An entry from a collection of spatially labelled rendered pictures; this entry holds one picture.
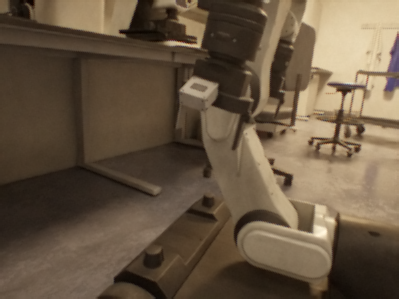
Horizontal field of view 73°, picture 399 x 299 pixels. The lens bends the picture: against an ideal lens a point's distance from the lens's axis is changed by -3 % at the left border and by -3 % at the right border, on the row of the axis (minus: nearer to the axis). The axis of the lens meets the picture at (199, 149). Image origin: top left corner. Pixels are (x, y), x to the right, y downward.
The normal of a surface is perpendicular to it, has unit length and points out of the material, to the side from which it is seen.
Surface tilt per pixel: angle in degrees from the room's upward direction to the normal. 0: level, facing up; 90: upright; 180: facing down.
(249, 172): 90
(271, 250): 90
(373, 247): 51
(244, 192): 90
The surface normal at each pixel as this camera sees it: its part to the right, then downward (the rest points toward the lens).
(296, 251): -0.40, 0.22
